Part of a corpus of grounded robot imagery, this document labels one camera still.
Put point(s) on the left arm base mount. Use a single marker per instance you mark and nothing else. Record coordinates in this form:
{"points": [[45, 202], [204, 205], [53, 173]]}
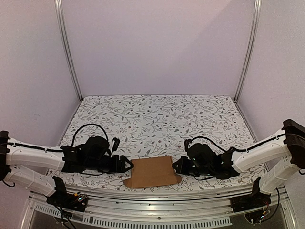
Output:
{"points": [[62, 199]]}

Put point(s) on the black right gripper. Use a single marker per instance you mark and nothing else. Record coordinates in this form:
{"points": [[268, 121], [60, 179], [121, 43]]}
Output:
{"points": [[186, 166]]}

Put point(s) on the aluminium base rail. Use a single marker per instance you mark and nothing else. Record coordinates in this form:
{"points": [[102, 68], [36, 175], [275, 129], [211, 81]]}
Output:
{"points": [[203, 209]]}

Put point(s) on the aluminium frame post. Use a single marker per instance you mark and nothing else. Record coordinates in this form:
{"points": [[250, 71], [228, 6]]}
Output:
{"points": [[249, 50], [66, 48]]}

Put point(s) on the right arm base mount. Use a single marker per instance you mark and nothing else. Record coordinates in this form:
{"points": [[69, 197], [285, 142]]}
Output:
{"points": [[250, 201]]}

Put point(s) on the left aluminium frame post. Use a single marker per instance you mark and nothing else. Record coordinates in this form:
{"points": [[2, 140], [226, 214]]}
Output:
{"points": [[66, 48]]}

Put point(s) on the right aluminium frame post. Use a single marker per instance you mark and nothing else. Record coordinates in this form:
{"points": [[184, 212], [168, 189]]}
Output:
{"points": [[249, 50]]}

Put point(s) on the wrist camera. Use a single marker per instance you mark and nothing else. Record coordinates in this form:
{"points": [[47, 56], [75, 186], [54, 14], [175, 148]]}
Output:
{"points": [[115, 145], [186, 144]]}

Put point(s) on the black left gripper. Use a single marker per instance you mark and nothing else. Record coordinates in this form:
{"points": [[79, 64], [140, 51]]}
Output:
{"points": [[120, 169]]}

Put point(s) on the brown cardboard box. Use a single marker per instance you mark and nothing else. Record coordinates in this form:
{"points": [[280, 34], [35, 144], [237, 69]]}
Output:
{"points": [[152, 172]]}

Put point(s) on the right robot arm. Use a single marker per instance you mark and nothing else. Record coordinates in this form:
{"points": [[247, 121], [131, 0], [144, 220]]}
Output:
{"points": [[287, 144]]}

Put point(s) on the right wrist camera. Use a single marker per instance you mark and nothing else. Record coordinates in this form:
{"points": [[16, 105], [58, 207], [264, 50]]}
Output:
{"points": [[186, 144]]}

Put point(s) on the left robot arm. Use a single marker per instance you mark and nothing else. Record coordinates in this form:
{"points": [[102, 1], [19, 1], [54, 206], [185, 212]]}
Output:
{"points": [[96, 154]]}

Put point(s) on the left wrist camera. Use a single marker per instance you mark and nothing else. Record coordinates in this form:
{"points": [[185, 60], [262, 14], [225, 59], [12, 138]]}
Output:
{"points": [[115, 145]]}

